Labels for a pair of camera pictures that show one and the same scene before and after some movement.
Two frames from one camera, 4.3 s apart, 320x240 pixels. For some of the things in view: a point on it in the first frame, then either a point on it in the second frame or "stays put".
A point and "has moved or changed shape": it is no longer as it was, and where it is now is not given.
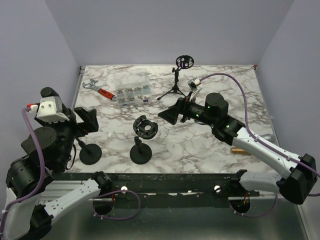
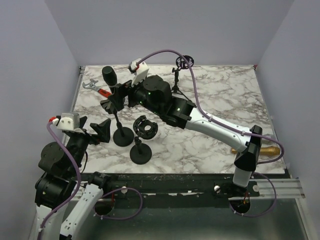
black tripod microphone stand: x=183 y=62 stays put
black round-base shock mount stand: x=141 y=153 stays put
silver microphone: x=268 y=137 has moved or changed shape
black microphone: x=48 y=91 to x=110 y=77
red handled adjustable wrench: x=105 y=93 stays put
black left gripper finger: x=90 y=122 to x=103 y=129
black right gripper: x=181 y=106 to x=121 y=91
